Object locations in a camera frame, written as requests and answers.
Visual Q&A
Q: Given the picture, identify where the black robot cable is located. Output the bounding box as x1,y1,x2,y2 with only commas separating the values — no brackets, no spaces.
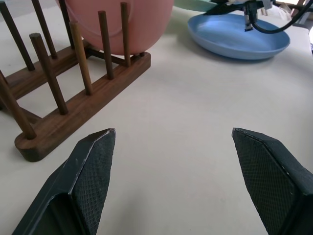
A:
244,0,313,34

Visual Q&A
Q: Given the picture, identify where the green plate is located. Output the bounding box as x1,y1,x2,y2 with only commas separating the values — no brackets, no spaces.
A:
172,0,218,13

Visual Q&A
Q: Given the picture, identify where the brown wooden dish rack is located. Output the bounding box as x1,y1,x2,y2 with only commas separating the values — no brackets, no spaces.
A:
0,0,152,163

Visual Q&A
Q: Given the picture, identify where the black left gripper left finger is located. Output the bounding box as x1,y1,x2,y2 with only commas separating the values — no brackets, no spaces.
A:
12,127,116,235

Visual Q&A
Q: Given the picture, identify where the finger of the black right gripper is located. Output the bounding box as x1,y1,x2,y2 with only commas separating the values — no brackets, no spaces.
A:
201,1,243,16

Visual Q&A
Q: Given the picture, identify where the blue plate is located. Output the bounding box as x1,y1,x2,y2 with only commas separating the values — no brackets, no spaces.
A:
187,13,291,61

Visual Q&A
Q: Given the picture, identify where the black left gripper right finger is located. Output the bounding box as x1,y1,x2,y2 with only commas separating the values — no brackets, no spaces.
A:
231,127,313,235

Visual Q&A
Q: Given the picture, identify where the pink plate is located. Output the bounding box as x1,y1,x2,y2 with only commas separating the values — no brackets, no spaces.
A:
55,0,174,56

